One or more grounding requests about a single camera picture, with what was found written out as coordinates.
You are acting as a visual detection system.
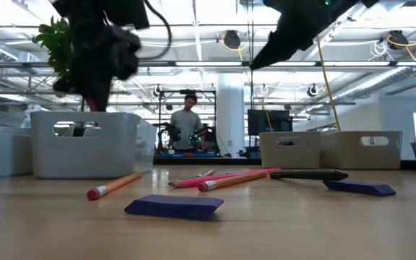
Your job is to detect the blue eraser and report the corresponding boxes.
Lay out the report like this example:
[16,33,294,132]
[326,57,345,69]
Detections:
[322,179,397,197]
[123,194,225,221]

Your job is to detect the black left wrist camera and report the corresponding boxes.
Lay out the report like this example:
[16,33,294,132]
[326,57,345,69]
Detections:
[110,25,143,82]

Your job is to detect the green potted plant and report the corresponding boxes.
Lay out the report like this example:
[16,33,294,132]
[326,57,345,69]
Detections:
[34,16,74,93]

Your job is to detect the grey plastic bin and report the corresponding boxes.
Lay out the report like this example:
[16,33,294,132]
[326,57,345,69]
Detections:
[319,130,403,170]
[0,113,35,180]
[259,131,323,170]
[30,110,157,180]

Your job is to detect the silver ventilation duct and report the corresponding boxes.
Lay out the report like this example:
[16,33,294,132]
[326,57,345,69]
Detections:
[332,67,413,104]

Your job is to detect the yellow cable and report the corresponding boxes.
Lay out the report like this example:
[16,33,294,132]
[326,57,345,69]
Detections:
[314,34,342,133]

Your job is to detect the ceiling light strip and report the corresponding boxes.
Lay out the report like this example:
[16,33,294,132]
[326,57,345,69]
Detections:
[137,60,416,68]

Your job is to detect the black pen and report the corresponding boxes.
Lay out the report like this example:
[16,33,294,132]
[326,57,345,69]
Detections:
[269,168,350,181]

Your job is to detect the person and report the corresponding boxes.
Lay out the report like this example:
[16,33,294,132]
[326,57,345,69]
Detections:
[167,93,209,152]

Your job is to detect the black table frame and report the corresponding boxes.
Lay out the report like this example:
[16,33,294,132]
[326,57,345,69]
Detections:
[152,155,416,171]

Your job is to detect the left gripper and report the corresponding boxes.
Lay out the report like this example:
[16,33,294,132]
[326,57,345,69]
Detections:
[54,0,150,112]

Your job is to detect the white column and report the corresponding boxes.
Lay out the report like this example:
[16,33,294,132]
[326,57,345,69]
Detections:
[216,74,246,155]

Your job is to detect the black background frame rig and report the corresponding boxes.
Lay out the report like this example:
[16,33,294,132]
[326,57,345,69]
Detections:
[158,89,217,155]

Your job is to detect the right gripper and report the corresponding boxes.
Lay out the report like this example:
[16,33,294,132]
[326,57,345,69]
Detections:
[250,0,360,69]

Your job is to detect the black monitor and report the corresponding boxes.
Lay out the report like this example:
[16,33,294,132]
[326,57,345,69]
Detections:
[246,109,293,137]

